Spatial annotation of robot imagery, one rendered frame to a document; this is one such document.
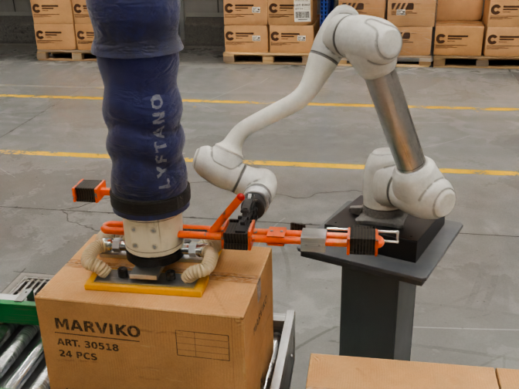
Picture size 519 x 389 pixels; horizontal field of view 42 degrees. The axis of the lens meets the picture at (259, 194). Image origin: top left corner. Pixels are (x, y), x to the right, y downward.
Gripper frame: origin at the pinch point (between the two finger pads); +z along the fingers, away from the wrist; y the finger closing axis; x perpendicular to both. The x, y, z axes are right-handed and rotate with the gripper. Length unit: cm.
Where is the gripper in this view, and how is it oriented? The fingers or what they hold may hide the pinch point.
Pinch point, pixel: (242, 234)
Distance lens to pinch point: 193.1
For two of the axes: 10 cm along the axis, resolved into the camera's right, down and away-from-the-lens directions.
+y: 0.3, 9.1, 4.1
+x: -9.9, -0.4, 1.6
